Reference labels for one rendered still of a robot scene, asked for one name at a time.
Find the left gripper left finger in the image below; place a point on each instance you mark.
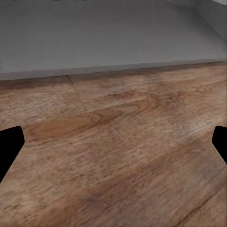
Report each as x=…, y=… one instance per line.
x=11, y=142

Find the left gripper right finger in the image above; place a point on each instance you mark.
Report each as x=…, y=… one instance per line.
x=219, y=140

